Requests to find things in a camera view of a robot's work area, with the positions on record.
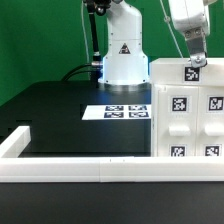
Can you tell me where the black cable bundle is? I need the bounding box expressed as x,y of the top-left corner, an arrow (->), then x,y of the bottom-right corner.
60,0 -> 104,82

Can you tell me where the white U-shaped workspace fence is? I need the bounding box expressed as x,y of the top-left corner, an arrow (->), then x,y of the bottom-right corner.
0,126 -> 224,183

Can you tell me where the white base marker sheet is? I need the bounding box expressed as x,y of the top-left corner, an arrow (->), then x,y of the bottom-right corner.
82,104 -> 151,120

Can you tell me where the white cabinet top block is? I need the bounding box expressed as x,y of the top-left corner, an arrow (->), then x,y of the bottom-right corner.
150,58 -> 224,86

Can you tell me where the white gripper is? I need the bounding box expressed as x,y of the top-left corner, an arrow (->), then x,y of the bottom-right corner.
168,0 -> 211,68

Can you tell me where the white cabinet body box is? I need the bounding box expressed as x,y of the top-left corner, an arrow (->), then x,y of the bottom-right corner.
150,83 -> 224,158

